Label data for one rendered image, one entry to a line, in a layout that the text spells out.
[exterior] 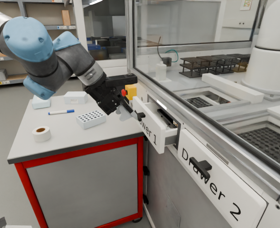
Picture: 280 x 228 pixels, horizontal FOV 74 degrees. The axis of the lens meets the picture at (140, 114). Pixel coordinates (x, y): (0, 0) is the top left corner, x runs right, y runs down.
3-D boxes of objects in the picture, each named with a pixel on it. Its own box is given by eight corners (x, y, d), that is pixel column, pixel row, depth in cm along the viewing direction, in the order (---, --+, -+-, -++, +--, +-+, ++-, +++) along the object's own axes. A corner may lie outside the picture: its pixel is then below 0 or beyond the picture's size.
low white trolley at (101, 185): (50, 261, 107) (6, 159, 71) (54, 181, 158) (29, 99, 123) (144, 225, 125) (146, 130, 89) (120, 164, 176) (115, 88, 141)
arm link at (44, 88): (9, 69, 42) (44, 39, 46) (26, 90, 52) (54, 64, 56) (37, 90, 42) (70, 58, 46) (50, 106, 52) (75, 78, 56)
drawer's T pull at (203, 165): (206, 180, 44) (207, 176, 44) (188, 160, 50) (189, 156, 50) (218, 176, 45) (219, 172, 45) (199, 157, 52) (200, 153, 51)
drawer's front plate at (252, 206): (245, 239, 40) (261, 206, 35) (176, 155, 64) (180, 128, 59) (252, 236, 41) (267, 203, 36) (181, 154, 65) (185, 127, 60)
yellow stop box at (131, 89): (127, 101, 101) (127, 88, 97) (124, 96, 107) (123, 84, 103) (137, 99, 102) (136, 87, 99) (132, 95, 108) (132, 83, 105)
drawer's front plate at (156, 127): (159, 154, 65) (161, 128, 59) (132, 117, 89) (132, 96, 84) (164, 154, 65) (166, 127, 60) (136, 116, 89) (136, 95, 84)
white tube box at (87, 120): (84, 129, 90) (83, 122, 88) (76, 123, 95) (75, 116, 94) (106, 121, 97) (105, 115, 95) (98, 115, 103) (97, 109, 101)
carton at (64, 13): (64, 26, 364) (61, 9, 351) (63, 25, 389) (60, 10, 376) (85, 26, 379) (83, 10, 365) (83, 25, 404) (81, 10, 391)
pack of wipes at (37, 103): (50, 107, 112) (48, 100, 110) (32, 110, 109) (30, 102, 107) (51, 98, 124) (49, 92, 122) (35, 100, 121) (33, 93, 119)
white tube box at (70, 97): (64, 104, 116) (63, 96, 113) (69, 98, 124) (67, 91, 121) (84, 104, 116) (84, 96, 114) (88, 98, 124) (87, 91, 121)
